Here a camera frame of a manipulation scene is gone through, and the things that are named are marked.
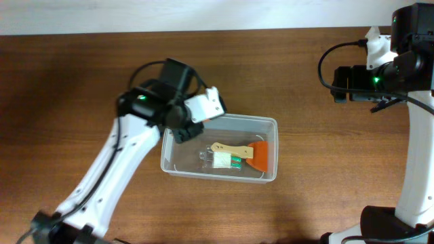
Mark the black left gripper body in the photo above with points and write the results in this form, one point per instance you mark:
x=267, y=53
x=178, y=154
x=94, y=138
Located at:
x=190, y=128

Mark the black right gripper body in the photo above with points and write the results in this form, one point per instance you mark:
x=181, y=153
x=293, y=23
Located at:
x=360, y=78

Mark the clear case of screwdrivers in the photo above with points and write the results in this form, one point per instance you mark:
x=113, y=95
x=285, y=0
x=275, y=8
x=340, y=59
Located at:
x=219, y=160

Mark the orange scraper with wooden handle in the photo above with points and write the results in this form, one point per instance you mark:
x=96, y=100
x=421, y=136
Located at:
x=255, y=154

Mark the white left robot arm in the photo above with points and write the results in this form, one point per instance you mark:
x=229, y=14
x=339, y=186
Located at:
x=178, y=100

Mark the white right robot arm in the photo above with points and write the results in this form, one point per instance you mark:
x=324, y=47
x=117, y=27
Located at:
x=399, y=70

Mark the clear plastic container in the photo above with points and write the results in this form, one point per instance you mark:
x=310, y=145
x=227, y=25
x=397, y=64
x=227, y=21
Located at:
x=232, y=130

